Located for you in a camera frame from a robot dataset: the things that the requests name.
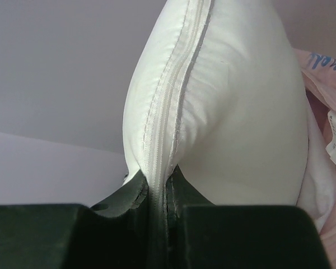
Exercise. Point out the purple pink princess pillowcase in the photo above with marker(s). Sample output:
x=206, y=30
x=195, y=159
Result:
x=318, y=192

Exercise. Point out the white pillow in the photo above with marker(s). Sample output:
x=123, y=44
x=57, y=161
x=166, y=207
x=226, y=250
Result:
x=218, y=93

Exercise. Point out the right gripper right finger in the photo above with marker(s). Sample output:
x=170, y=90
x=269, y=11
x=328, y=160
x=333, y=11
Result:
x=204, y=235

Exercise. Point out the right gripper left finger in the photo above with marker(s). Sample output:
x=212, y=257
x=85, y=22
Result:
x=110, y=234

